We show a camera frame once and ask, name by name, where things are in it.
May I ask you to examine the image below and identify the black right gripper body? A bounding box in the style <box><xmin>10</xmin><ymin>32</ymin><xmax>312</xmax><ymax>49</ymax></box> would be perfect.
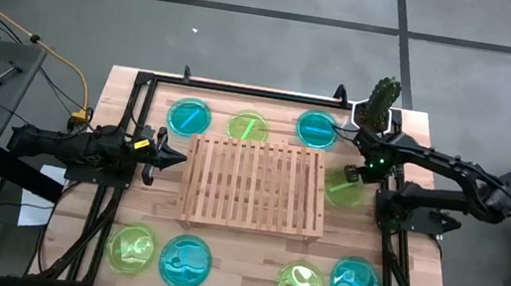
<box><xmin>353</xmin><ymin>144</ymin><xmax>394</xmax><ymax>188</ymax></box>

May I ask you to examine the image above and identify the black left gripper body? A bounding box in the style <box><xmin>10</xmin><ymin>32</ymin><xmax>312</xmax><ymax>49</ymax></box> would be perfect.
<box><xmin>128</xmin><ymin>122</ymin><xmax>171</xmax><ymax>188</ymax></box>

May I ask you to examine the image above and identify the blue translucent plate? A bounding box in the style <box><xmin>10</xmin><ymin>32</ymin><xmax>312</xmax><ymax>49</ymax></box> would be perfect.
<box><xmin>155</xmin><ymin>229</ymin><xmax>217</xmax><ymax>286</ymax></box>
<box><xmin>164</xmin><ymin>94</ymin><xmax>215</xmax><ymax>141</ymax></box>
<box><xmin>328</xmin><ymin>252</ymin><xmax>387</xmax><ymax>286</ymax></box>
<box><xmin>292</xmin><ymin>106</ymin><xmax>343</xmax><ymax>153</ymax></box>

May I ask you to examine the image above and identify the wooden slatted shelf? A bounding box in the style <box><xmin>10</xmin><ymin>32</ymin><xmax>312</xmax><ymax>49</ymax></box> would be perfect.
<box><xmin>172</xmin><ymin>128</ymin><xmax>336</xmax><ymax>246</ymax></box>

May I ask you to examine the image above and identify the white hexagonal plant pot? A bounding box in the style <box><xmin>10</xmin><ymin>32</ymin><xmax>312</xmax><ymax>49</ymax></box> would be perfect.
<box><xmin>347</xmin><ymin>97</ymin><xmax>398</xmax><ymax>136</ymax></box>

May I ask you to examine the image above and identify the green cactus plant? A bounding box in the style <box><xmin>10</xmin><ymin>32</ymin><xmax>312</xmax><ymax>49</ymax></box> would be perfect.
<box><xmin>362</xmin><ymin>73</ymin><xmax>405</xmax><ymax>134</ymax></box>

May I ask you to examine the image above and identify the white paper sheet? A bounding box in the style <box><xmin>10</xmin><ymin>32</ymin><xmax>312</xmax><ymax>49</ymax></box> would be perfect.
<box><xmin>16</xmin><ymin>160</ymin><xmax>69</xmax><ymax>232</ymax></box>

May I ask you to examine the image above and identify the black flat bar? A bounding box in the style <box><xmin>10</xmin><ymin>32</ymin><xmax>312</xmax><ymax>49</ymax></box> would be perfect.
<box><xmin>0</xmin><ymin>145</ymin><xmax>69</xmax><ymax>206</ymax></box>

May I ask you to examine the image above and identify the black aluminium table frame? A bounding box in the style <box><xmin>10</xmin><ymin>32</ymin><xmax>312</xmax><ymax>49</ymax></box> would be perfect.
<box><xmin>23</xmin><ymin>44</ymin><xmax>480</xmax><ymax>286</ymax></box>

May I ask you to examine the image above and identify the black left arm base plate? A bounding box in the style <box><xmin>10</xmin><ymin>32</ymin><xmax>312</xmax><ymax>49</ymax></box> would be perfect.
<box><xmin>62</xmin><ymin>129</ymin><xmax>143</xmax><ymax>193</ymax></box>

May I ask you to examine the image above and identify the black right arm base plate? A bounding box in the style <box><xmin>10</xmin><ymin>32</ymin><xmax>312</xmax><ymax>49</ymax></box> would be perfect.
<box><xmin>371</xmin><ymin>178</ymin><xmax>468</xmax><ymax>242</ymax></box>

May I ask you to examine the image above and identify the yellow cable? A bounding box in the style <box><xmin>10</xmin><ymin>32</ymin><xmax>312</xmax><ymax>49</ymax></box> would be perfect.
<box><xmin>0</xmin><ymin>0</ymin><xmax>107</xmax><ymax>123</ymax></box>

